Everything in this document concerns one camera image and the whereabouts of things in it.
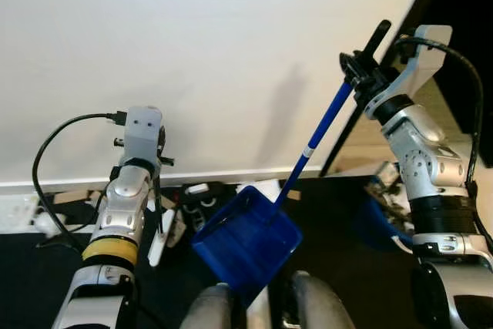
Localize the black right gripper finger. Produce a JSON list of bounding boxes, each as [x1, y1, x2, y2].
[[340, 50, 371, 89]]

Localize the black door frame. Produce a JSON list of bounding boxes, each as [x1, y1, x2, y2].
[[319, 0, 455, 178]]

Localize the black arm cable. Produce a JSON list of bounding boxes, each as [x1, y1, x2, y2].
[[396, 35, 488, 195], [32, 112, 129, 249]]

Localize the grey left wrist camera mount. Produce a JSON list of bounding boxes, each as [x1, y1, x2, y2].
[[121, 106, 165, 165]]

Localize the grey robot left leg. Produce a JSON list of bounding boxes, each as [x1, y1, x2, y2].
[[180, 283, 236, 329]]

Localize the grey robot right leg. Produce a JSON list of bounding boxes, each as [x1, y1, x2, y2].
[[288, 270, 357, 329]]

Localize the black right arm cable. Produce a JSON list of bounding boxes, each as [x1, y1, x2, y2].
[[396, 35, 488, 195]]

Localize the blue long-handled dustpan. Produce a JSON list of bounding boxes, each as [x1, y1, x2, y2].
[[192, 19, 394, 304]]

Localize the grey robot leg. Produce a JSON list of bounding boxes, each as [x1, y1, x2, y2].
[[288, 270, 357, 329], [180, 283, 236, 329]]

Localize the white power strip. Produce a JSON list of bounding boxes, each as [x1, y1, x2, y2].
[[0, 193, 49, 234]]

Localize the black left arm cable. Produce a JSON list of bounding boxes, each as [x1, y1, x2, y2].
[[32, 112, 129, 249]]

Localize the black cabinet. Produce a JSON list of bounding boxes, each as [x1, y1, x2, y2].
[[439, 0, 493, 169]]

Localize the blue trash bucket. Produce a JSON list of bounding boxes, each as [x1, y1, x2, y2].
[[356, 190, 414, 251]]

